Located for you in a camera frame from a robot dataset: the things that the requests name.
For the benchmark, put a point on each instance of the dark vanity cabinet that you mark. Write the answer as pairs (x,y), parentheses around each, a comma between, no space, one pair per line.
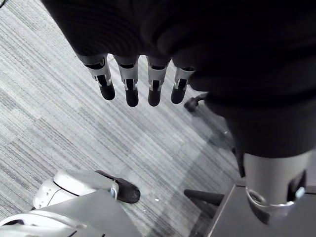
(229,217)

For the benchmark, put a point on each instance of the dark left robot foot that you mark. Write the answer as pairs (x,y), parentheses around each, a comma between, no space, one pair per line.
(127,190)

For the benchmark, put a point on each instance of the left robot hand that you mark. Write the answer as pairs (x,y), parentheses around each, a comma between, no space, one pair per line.
(197,37)

